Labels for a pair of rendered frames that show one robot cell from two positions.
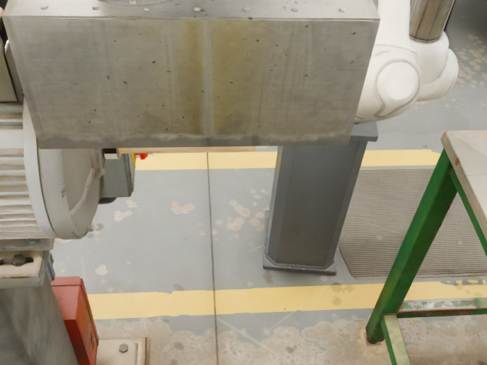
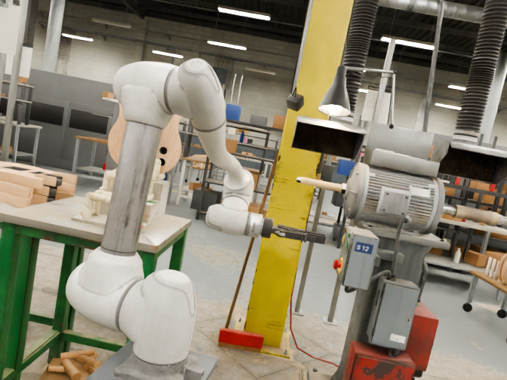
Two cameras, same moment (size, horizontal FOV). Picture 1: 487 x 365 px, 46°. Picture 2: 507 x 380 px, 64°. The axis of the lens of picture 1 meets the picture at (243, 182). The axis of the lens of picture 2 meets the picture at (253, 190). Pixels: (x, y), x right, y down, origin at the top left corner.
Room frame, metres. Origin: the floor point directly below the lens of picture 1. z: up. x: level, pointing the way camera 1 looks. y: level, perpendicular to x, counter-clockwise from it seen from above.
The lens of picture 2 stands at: (2.37, 0.13, 1.36)
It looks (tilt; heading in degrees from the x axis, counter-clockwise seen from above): 6 degrees down; 191
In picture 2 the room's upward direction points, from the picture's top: 11 degrees clockwise
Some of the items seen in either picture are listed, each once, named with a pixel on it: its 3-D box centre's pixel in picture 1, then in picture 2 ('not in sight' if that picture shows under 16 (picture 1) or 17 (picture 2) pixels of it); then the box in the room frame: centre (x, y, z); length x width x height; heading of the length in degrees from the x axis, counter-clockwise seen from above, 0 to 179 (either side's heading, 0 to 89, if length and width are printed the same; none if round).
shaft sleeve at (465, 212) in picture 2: not in sight; (474, 215); (0.46, 0.75, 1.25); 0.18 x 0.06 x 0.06; 98
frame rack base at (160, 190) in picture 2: not in sight; (136, 194); (0.55, -0.78, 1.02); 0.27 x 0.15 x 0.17; 102
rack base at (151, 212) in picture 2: not in sight; (124, 206); (0.70, -0.76, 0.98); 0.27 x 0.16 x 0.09; 102
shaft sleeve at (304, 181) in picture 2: (188, 140); (321, 184); (0.55, 0.08, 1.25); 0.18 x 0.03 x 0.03; 98
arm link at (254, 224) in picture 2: not in sight; (254, 225); (0.90, -0.12, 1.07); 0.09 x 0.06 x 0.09; 8
